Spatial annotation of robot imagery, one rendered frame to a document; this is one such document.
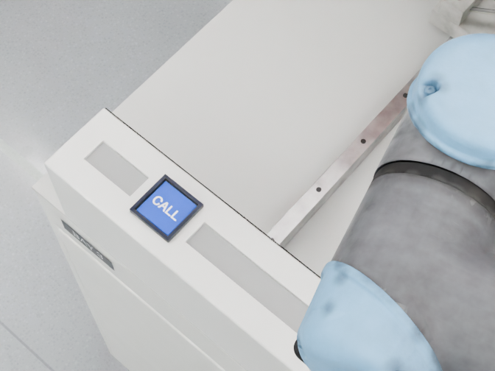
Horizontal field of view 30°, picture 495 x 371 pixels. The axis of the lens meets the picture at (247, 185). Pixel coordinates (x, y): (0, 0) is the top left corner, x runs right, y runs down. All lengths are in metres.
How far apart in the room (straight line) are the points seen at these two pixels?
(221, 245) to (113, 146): 0.17
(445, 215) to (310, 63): 0.80
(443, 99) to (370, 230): 0.07
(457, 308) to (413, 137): 0.10
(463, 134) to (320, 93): 0.76
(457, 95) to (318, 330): 0.13
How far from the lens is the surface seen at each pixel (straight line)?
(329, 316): 0.44
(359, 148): 1.15
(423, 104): 0.47
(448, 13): 1.23
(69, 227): 1.18
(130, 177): 1.01
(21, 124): 2.20
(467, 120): 0.47
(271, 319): 0.94
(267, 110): 1.20
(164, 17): 2.31
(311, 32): 1.27
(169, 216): 0.98
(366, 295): 0.44
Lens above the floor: 1.85
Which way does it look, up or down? 64 degrees down
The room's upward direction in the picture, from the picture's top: 1 degrees clockwise
